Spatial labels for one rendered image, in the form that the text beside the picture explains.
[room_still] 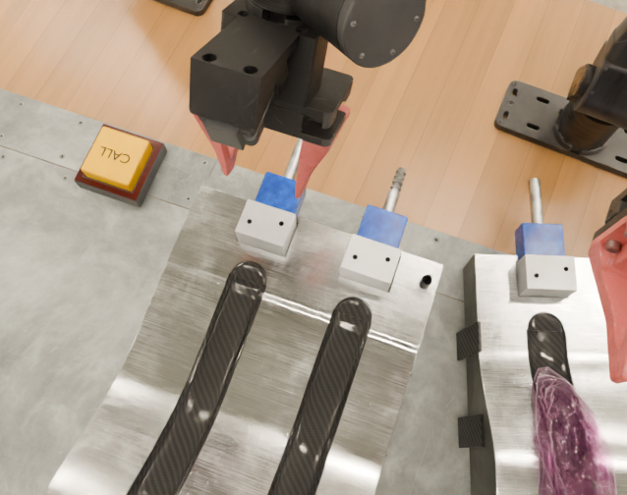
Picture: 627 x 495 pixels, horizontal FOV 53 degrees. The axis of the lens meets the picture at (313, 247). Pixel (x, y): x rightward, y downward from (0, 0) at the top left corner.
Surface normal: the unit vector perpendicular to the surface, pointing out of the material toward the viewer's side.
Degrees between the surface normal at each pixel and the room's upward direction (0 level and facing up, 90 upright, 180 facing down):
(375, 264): 0
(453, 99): 0
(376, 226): 0
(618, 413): 29
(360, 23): 70
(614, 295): 20
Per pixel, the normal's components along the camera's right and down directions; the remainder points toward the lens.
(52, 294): 0.00, -0.32
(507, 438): 0.01, -0.65
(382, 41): 0.53, 0.63
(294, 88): -0.29, 0.61
